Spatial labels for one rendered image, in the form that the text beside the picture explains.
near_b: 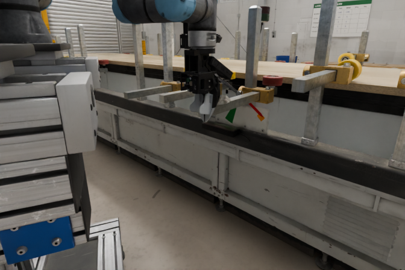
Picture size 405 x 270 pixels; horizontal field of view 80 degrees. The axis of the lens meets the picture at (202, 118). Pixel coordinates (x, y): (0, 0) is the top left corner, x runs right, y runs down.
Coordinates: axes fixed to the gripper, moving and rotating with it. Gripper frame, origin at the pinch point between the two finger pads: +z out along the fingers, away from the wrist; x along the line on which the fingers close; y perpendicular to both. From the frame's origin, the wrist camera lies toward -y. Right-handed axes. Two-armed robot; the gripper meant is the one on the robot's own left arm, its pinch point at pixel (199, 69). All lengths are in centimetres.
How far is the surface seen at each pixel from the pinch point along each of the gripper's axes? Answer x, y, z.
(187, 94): 8.1, 2.2, 9.6
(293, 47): -111, -33, -7
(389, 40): -680, -242, -17
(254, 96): 7.5, -24.6, 8.1
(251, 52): 1.2, -21.6, -7.3
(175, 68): -38.2, 31.6, 4.4
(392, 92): -2, -69, 5
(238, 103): 17.1, -21.1, 8.9
